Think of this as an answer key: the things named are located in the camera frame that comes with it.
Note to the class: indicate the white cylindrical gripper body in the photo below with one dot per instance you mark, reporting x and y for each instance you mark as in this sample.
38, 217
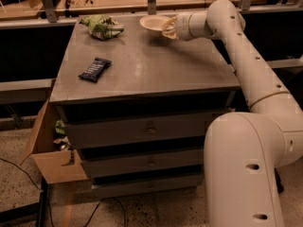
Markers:
182, 26

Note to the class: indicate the white paper bowl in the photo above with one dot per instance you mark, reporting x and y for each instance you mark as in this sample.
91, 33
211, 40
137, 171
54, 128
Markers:
154, 22

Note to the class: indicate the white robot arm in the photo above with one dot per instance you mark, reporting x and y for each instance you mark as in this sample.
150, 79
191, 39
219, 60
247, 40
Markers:
243, 150

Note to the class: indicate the green chip bag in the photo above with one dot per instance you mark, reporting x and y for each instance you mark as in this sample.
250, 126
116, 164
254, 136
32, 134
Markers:
102, 26

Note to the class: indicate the dark blue rxbar wrapper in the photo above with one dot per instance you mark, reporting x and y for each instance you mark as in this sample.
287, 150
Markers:
93, 72

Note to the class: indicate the black metal stand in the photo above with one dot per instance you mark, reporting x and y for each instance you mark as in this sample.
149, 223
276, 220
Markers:
35, 210

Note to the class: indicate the brown cardboard box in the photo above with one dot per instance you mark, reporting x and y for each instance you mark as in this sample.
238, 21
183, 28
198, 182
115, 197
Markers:
56, 166

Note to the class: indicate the grey drawer cabinet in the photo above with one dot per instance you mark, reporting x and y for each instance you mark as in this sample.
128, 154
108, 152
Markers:
141, 127

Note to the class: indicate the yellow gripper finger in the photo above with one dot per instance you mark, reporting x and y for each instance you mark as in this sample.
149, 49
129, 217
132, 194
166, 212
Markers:
170, 32
170, 21

